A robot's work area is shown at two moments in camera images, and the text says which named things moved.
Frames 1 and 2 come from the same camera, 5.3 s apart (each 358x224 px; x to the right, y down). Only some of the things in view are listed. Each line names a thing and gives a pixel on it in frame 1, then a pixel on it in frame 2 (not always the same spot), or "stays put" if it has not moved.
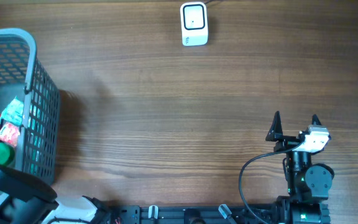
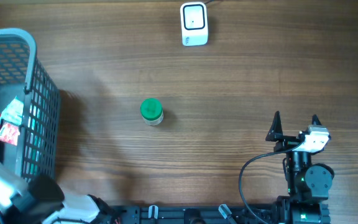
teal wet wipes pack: x=13 y=112 stays put
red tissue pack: x=9 y=134 stays put
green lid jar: x=2 y=154 → x=151 y=111
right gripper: x=276 y=133 stays put
